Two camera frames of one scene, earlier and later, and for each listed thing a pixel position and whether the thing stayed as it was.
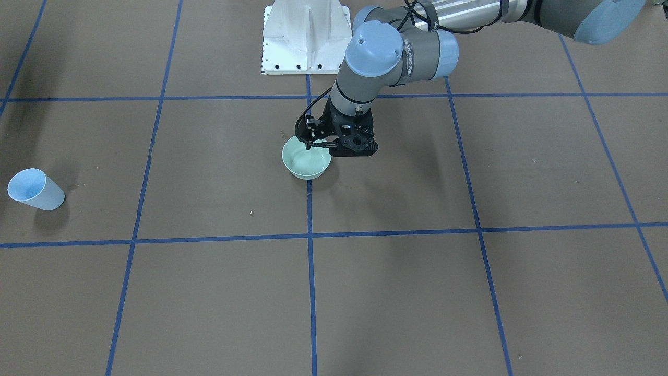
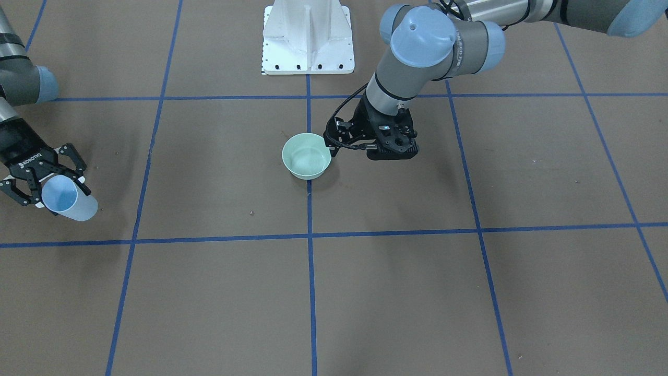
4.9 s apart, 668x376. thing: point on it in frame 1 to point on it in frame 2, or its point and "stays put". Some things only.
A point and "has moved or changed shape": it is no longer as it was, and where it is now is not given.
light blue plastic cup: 32,186 has moved or changed shape
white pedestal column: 306,37 stays put
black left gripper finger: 308,142 to 335,136
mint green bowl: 305,164 stays put
